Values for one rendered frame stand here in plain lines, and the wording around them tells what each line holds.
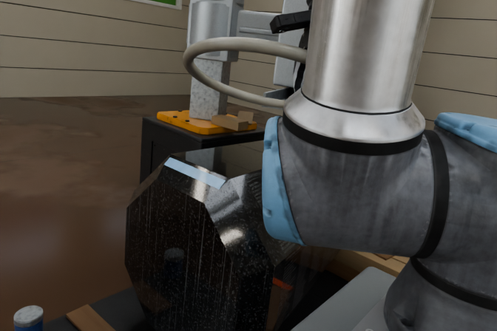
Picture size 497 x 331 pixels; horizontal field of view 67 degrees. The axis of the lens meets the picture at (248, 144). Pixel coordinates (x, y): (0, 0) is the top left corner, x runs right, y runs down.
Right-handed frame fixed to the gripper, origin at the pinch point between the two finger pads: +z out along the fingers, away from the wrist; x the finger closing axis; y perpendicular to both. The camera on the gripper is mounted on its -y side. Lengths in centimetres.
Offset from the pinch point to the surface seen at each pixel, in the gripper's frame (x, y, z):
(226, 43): 5.6, -16.8, -6.5
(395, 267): 99, 114, 46
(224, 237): 48, 4, 40
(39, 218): 208, -79, 69
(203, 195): 55, -5, 28
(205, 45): 10.3, -20.7, -6.5
